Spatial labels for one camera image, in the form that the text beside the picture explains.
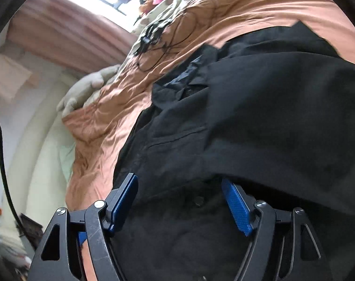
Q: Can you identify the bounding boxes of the black earphone cable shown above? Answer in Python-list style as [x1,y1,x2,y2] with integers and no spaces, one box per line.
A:
[135,0,219,72]

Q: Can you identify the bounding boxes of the grey plush toy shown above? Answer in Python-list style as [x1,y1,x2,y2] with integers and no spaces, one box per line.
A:
[57,65,121,117]

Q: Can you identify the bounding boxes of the beige floral quilt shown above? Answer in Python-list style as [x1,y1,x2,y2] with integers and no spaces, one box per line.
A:
[133,0,225,53]

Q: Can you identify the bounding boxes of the light green cloth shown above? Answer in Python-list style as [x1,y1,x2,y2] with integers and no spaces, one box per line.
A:
[57,143,77,182]

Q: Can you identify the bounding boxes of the dark box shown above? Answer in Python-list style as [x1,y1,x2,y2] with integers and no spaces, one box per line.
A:
[16,214,45,249]

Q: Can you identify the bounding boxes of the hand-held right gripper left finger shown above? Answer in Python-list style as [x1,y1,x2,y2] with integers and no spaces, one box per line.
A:
[28,173,138,281]

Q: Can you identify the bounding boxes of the black shirt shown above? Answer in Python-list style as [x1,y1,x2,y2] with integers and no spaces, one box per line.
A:
[113,20,355,281]

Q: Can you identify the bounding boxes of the orange blanket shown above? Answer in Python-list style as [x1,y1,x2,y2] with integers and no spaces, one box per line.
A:
[62,0,355,281]

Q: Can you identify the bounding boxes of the cream bed sheet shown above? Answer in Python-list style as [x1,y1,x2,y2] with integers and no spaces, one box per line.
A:
[16,73,78,240]

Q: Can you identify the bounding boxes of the white cloth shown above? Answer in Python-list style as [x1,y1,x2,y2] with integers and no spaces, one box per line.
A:
[0,193,32,267]

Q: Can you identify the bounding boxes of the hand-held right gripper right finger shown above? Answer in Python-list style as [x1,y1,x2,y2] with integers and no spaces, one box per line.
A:
[221,178,334,281]

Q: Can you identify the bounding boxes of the pink curtain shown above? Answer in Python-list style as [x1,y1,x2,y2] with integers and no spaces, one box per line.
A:
[6,0,137,74]

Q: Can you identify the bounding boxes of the beige paper sheet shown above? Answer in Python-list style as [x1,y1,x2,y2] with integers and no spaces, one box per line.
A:
[0,54,40,103]

